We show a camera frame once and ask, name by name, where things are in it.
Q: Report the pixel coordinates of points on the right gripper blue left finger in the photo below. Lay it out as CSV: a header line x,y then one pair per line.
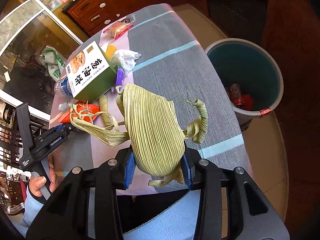
x,y
129,169

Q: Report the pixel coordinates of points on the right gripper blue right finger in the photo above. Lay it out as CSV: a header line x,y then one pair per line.
x,y
186,164

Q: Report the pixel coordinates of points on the corn husk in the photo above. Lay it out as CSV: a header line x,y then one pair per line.
x,y
150,124

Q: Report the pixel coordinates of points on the orange foil wrapper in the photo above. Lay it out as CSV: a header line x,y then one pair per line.
x,y
84,111

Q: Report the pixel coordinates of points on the clear plastic water bottle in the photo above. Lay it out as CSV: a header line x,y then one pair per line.
x,y
62,87

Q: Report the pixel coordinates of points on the green pastry box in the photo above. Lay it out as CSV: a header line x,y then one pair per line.
x,y
90,74

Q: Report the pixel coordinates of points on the white tissue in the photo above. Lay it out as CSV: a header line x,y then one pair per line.
x,y
126,59

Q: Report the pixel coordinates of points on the yellow green sponge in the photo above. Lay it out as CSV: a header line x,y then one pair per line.
x,y
110,50

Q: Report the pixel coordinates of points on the clear plastic bag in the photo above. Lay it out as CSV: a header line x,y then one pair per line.
x,y
65,106

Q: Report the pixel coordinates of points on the red cola can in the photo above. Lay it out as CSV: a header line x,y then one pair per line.
x,y
235,95

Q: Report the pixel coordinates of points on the blue sleeve forearm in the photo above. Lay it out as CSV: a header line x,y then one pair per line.
x,y
33,205

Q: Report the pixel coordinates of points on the teal trash bin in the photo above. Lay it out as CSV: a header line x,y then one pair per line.
x,y
242,62

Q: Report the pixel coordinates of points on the person's left hand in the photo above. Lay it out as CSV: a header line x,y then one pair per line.
x,y
44,186

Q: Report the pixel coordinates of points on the purple wrapper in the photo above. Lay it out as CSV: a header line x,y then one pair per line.
x,y
120,76

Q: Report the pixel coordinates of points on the green white sack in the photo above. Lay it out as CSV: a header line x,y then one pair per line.
x,y
53,61

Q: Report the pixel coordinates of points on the glass sliding door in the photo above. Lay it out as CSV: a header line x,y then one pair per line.
x,y
27,26

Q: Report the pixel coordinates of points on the packaged bread red wrapper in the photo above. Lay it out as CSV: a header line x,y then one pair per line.
x,y
118,29

